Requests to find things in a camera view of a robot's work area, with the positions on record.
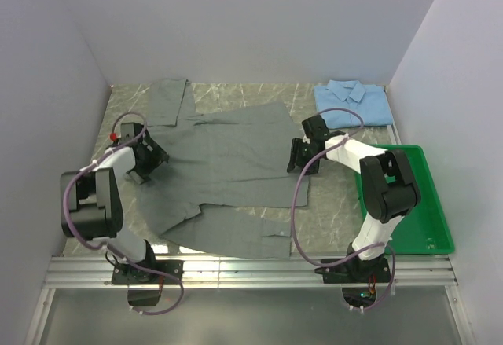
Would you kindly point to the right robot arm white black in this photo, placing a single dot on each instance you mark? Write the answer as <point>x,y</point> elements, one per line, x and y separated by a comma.
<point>389,190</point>

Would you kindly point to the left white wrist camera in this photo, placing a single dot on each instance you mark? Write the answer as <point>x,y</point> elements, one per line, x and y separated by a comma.
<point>117,139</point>

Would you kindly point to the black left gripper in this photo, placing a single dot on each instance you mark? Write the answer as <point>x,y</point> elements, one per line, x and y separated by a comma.
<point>157,156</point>

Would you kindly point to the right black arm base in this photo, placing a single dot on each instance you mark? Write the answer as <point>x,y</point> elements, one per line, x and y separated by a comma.
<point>377,275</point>

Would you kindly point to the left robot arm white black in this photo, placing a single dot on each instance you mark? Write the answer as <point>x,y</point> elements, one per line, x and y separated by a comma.
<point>91,208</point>

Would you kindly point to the aluminium mounting rail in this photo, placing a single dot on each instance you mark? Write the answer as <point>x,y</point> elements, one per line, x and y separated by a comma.
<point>211,271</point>

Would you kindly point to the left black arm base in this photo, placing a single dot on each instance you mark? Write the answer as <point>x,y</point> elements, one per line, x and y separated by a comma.
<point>145,288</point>

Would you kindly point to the folded light blue shirt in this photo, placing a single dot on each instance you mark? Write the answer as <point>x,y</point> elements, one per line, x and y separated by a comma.
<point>369,101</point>

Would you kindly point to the grey long sleeve shirt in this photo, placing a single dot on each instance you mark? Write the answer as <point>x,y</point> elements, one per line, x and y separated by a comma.
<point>220,164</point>

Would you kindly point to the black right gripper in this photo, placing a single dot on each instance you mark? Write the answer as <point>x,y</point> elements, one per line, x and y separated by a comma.
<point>296,158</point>

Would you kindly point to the green plastic tray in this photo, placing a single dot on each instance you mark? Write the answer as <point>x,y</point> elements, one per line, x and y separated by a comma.
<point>424,231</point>

